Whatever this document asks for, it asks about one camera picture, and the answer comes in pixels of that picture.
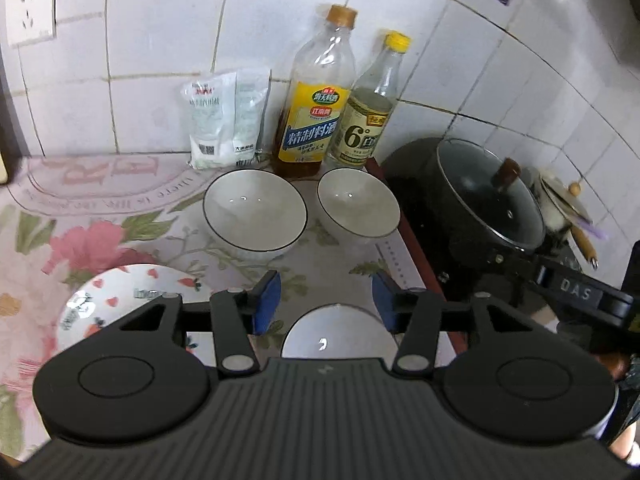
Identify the right hand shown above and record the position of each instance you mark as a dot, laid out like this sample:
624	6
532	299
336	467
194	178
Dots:
623	444

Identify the white vinegar bottle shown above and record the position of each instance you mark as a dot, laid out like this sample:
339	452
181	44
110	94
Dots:
369	105

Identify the floral tablecloth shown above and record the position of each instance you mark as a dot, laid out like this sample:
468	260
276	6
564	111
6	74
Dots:
66	220

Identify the white wall socket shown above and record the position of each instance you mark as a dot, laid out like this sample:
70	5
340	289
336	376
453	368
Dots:
29	21

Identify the cooking wine bottle yellow label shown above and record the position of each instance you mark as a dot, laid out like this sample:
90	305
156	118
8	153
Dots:
322	75

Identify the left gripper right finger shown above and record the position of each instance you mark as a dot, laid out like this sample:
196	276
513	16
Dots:
415	314

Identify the lovely bear rabbit plate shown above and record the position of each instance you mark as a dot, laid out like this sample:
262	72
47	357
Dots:
115	293

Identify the black wok with lid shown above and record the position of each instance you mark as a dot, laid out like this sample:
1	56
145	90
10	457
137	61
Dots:
466	207

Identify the large white ribbed bowl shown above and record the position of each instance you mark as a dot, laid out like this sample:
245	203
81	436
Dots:
254	215

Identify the small white ribbed bowl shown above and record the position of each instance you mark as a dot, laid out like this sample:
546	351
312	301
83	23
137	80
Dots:
355	207

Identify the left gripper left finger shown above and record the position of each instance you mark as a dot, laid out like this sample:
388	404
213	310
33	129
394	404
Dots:
238	314

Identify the white salt bag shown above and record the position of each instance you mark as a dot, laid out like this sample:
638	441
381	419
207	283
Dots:
222	114

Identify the cream cutting board black rim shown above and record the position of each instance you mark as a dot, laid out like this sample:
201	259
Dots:
12	143

